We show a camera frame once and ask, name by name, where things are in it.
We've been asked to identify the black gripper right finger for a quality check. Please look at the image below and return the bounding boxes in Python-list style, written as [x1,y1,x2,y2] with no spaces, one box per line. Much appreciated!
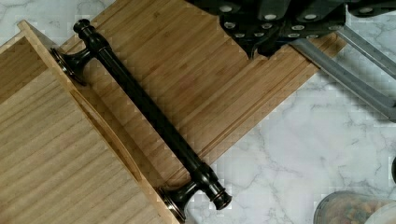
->
[258,0,395,57]

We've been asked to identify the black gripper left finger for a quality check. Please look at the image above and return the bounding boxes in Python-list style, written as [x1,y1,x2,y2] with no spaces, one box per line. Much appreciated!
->
[186,0,289,59]

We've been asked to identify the dark bronze drawer handle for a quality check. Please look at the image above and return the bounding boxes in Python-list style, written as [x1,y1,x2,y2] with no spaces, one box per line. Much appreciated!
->
[50,19,232,222]

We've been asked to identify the wooden drawer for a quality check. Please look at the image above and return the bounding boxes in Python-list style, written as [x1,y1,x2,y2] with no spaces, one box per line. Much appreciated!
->
[0,21,179,224]

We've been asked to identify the grey metal bar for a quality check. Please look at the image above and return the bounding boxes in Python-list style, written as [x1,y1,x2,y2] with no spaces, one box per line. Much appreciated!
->
[290,26,396,122]

